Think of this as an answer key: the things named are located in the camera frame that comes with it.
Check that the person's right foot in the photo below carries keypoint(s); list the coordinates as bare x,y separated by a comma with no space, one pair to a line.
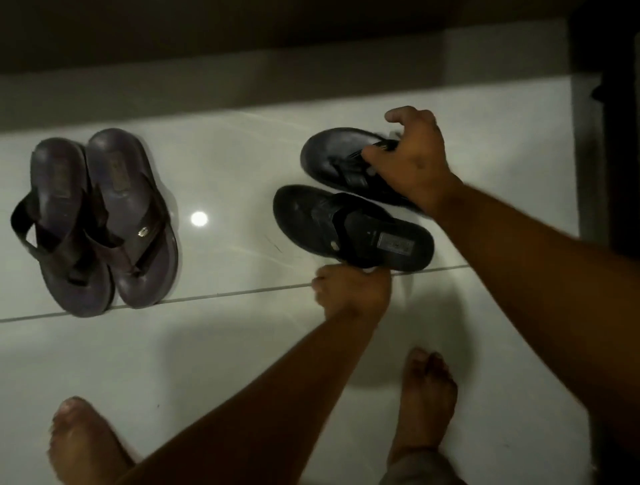
425,399

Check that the person's right thumb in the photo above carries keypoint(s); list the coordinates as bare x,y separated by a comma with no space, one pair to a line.
381,159

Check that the person's left fingers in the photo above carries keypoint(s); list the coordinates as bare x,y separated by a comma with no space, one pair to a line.
350,272

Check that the person's right hand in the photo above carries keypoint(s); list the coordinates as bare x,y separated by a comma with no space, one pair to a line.
422,160

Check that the person's left forearm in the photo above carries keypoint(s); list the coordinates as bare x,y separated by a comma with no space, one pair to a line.
260,409

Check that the black flip-flop sandal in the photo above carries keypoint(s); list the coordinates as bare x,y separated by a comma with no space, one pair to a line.
332,152
345,227

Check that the person's foot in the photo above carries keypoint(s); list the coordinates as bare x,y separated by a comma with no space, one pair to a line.
82,444
425,399

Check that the person's right forearm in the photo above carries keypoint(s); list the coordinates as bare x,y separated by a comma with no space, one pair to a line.
545,295

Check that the grey trouser leg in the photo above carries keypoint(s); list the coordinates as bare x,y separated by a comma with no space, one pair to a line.
422,472

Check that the dark wooden furniture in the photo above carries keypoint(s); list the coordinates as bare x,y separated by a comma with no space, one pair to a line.
617,125

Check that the person's left hand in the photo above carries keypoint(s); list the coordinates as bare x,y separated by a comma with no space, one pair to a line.
352,295

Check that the brown leather sandal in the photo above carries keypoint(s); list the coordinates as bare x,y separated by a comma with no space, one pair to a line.
60,220
132,215

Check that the person's left foot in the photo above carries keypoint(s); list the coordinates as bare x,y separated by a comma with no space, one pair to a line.
82,444

